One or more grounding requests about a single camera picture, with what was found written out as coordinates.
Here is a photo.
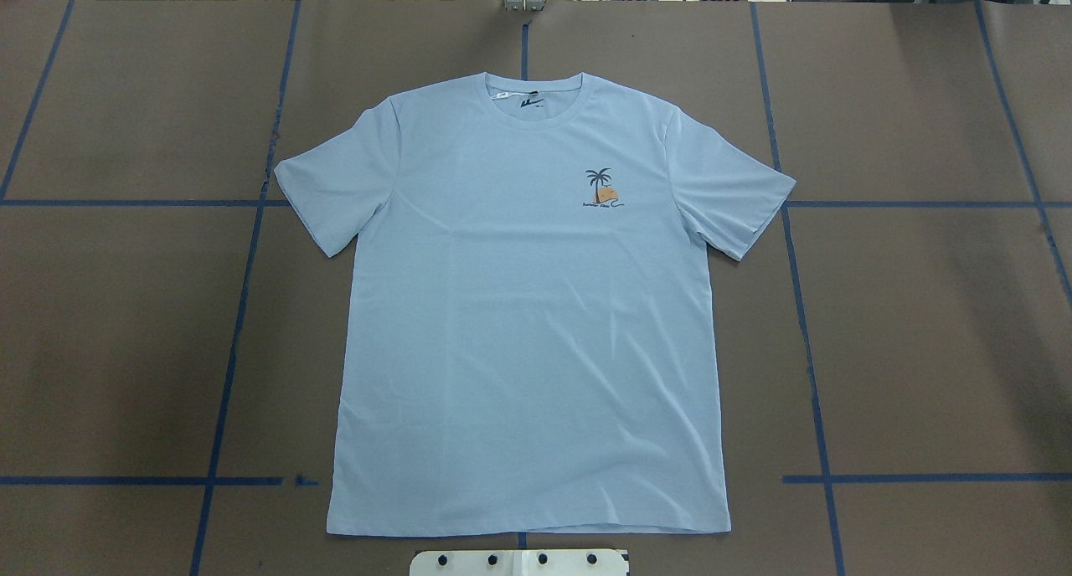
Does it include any light blue t-shirt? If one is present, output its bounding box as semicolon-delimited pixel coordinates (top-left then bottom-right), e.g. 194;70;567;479
273;73;796;537

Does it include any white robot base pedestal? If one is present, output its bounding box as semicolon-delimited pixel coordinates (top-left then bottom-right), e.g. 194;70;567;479
410;548;631;575

